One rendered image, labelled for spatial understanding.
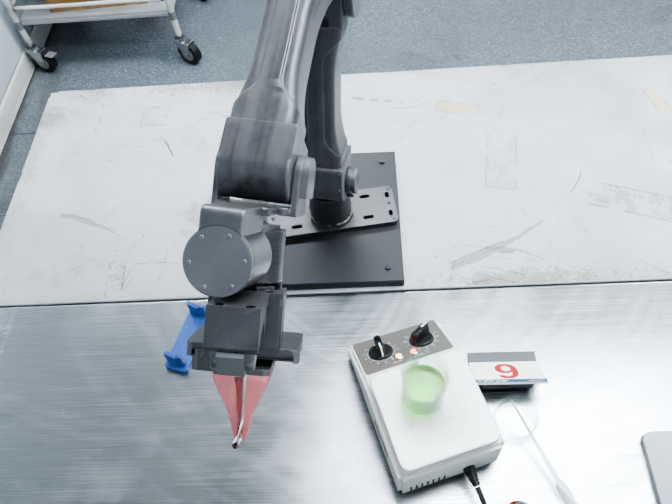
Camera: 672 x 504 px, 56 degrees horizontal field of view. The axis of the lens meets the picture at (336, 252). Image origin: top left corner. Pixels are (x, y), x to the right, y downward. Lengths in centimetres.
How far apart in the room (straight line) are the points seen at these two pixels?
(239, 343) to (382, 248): 49
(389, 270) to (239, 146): 43
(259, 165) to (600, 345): 56
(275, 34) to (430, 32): 225
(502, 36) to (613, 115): 167
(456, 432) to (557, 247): 37
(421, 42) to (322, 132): 200
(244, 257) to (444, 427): 36
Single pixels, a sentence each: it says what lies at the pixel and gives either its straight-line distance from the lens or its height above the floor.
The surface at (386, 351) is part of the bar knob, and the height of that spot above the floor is 95.
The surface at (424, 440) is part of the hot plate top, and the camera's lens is 76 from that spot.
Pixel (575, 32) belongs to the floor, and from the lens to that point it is 292.
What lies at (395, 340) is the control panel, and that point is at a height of 94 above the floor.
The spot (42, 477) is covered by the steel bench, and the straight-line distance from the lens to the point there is 94.
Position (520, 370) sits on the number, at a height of 92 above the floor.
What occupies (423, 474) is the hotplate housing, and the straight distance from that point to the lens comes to 77.
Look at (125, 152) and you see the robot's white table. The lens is 121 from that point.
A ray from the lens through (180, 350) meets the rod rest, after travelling 93.
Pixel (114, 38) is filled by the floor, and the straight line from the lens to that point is 311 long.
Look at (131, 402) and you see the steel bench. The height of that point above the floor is 90.
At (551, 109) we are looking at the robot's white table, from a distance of 121.
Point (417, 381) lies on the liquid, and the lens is 74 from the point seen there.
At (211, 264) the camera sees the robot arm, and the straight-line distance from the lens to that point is 51.
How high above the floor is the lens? 171
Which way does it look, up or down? 55 degrees down
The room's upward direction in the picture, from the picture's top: 7 degrees counter-clockwise
